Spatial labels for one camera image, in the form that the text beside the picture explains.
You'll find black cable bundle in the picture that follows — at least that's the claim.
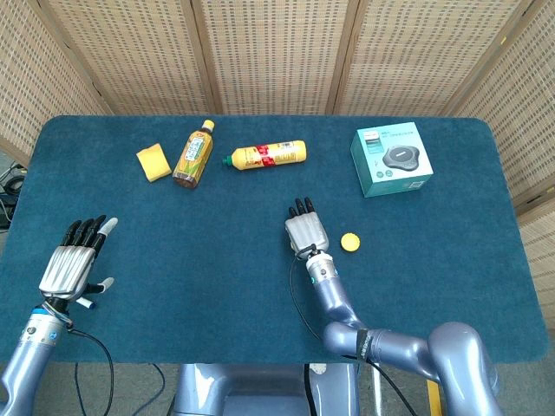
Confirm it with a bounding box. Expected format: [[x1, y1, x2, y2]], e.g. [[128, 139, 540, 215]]
[[0, 162, 28, 231]]

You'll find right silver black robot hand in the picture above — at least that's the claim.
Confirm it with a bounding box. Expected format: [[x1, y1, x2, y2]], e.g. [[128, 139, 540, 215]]
[[284, 197, 330, 260]]

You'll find tea bottle with yellow label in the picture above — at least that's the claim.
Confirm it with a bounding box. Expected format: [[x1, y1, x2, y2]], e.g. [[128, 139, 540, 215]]
[[172, 119, 217, 190]]

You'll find yellow bottle with green cap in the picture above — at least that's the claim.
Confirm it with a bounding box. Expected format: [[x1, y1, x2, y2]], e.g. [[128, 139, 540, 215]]
[[222, 139, 308, 172]]

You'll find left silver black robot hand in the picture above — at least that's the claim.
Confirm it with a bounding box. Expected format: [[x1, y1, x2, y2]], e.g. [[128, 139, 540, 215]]
[[38, 215, 119, 307]]

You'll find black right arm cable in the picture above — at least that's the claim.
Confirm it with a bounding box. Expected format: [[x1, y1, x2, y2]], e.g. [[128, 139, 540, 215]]
[[289, 244, 418, 416]]

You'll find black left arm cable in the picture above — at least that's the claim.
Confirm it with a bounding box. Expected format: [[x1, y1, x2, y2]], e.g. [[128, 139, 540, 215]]
[[67, 328, 115, 416]]

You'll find yellow scalloped eggshell cup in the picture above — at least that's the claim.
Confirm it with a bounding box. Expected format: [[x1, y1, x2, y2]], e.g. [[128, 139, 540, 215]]
[[340, 232, 362, 253]]

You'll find yellow sponge block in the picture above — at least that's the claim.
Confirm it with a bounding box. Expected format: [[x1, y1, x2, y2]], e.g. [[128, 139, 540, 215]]
[[135, 142, 173, 184]]

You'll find dark blue table cloth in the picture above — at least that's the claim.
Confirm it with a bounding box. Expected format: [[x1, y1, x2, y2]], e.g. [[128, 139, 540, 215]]
[[0, 114, 550, 366]]

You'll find woven rattan folding screen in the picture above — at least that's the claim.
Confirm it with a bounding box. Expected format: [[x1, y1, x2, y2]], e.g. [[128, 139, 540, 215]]
[[0, 0, 555, 343]]

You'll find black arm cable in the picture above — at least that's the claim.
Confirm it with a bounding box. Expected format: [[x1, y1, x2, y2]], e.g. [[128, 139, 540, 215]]
[[67, 328, 115, 416], [289, 244, 418, 416]]

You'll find blue-grey robot torso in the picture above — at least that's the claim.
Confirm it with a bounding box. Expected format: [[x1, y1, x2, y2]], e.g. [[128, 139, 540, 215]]
[[173, 362, 361, 416]]

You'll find teal speakerphone box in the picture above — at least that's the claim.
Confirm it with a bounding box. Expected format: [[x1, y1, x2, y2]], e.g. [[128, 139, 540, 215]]
[[349, 121, 434, 199]]

